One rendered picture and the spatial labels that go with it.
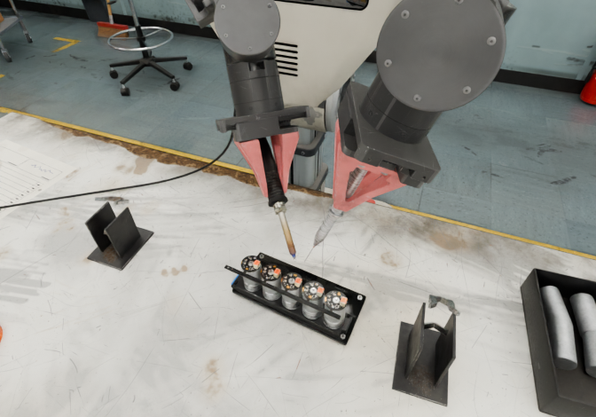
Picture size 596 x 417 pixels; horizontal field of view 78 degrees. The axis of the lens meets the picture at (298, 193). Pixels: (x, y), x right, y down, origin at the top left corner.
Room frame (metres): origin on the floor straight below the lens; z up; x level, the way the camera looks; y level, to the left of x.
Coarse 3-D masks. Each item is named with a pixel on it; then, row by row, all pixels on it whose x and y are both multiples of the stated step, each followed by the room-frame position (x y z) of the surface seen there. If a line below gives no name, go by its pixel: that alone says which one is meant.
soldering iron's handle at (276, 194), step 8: (264, 144) 0.39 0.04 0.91; (264, 152) 0.38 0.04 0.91; (264, 160) 0.37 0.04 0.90; (272, 160) 0.37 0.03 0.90; (264, 168) 0.36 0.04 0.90; (272, 168) 0.36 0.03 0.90; (272, 176) 0.35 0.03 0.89; (272, 184) 0.34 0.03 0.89; (280, 184) 0.34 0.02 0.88; (272, 192) 0.33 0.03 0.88; (280, 192) 0.33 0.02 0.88; (272, 200) 0.32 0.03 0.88; (280, 200) 0.32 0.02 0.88
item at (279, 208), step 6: (276, 204) 0.32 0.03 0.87; (282, 204) 0.32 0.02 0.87; (276, 210) 0.31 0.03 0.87; (282, 210) 0.31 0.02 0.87; (282, 216) 0.31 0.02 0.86; (282, 222) 0.30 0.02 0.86; (282, 228) 0.29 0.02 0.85; (288, 228) 0.29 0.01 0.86; (288, 234) 0.29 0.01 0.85; (288, 240) 0.28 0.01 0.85; (288, 246) 0.27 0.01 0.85; (294, 252) 0.27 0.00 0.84
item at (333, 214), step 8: (352, 176) 0.26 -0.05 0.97; (360, 176) 0.25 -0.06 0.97; (352, 184) 0.25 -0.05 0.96; (352, 192) 0.25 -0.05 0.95; (328, 208) 0.26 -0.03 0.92; (328, 216) 0.26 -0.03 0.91; (336, 216) 0.25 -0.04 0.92; (328, 224) 0.25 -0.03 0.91; (320, 232) 0.25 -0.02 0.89; (320, 240) 0.25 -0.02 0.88
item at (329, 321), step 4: (328, 308) 0.22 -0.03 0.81; (344, 308) 0.22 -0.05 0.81; (336, 312) 0.21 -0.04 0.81; (340, 312) 0.21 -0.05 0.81; (344, 312) 0.22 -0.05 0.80; (324, 316) 0.22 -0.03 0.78; (328, 316) 0.22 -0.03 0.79; (344, 316) 0.22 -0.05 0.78; (324, 320) 0.22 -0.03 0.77; (328, 320) 0.22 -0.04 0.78; (332, 320) 0.21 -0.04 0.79; (336, 320) 0.21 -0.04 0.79; (340, 320) 0.21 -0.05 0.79; (328, 324) 0.22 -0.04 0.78; (332, 324) 0.21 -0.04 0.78; (336, 324) 0.21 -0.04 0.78; (340, 324) 0.21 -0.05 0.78; (332, 328) 0.21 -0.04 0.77; (336, 328) 0.21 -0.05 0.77
